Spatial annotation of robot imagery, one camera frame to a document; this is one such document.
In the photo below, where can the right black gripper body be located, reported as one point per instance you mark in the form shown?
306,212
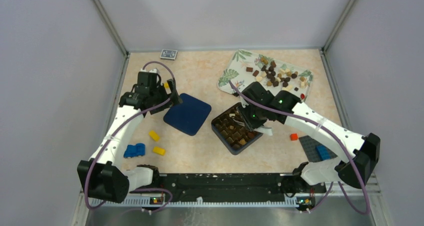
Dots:
253,115

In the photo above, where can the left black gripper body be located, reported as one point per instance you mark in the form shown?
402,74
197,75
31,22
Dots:
159,94

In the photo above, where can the metal serving tongs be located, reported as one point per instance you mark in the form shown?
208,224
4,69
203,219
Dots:
266,130

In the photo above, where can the dark blue chocolate box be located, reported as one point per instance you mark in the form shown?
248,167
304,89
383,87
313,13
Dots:
235,137

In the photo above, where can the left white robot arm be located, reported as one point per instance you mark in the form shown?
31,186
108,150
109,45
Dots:
101,176

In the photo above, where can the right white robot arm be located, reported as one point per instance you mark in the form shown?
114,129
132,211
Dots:
356,155

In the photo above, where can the dark blue box lid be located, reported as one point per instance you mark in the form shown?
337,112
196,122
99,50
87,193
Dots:
189,116

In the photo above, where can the yellow brick upper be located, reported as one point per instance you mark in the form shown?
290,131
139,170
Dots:
154,136

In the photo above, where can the yellow brick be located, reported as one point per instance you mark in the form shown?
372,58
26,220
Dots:
158,150
154,136

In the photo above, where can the playing card deck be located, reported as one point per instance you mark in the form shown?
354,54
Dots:
168,54

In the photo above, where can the orange red cube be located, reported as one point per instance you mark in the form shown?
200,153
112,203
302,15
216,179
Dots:
294,137

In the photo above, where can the leaf patterned tray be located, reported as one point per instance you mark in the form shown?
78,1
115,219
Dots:
246,67

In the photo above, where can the yellow brick lower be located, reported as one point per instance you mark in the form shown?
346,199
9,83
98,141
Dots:
158,150

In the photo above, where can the grey lego baseplate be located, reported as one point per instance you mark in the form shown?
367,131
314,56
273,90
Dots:
309,146

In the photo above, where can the blue toy car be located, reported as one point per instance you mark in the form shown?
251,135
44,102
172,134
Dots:
135,150

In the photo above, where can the blue lego brick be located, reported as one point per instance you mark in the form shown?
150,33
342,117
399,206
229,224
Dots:
322,152

